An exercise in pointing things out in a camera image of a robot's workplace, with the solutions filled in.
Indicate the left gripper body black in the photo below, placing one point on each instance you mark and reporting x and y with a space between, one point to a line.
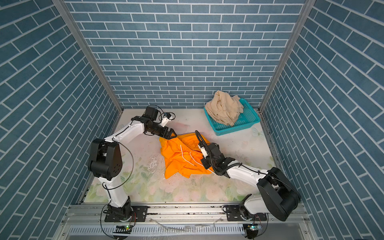
157 129

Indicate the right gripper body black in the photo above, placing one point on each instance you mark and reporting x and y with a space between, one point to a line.
207 162

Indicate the orange shorts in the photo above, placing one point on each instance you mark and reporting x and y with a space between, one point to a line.
182 155

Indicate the teal plastic basket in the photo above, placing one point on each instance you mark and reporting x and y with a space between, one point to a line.
246 120

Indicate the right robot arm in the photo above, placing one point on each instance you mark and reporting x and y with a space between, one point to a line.
278 196

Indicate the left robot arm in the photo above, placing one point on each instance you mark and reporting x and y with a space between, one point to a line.
105 161

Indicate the beige shorts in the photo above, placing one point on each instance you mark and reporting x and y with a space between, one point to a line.
224 109

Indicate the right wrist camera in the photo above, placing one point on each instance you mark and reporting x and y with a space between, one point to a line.
203 146

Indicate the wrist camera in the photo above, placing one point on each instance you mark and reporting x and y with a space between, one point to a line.
158 116
203 146

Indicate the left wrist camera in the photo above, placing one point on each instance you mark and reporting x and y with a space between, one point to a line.
158 116

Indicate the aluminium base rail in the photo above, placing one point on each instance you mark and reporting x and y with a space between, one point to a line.
179 221

